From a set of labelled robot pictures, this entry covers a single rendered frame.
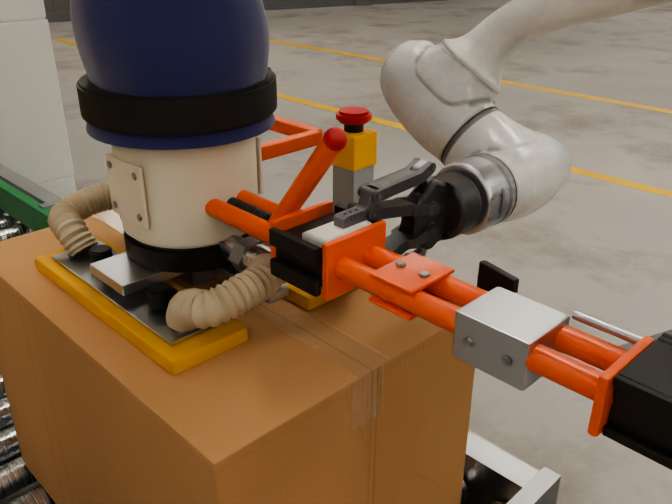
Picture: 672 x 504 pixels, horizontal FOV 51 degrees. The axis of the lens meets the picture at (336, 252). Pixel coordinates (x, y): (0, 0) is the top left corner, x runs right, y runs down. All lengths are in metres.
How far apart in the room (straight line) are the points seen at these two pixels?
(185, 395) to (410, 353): 0.25
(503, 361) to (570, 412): 1.76
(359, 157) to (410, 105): 0.44
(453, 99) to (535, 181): 0.15
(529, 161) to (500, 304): 0.33
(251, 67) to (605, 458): 1.68
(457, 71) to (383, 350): 0.37
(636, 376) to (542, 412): 1.78
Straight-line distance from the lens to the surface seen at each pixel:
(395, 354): 0.77
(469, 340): 0.57
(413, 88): 0.94
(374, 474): 0.85
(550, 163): 0.92
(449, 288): 0.63
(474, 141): 0.90
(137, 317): 0.82
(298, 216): 0.71
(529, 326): 0.56
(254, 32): 0.78
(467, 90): 0.92
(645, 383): 0.51
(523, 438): 2.18
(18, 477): 1.33
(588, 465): 2.15
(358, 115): 1.35
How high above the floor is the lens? 1.38
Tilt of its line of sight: 26 degrees down
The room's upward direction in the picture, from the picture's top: straight up
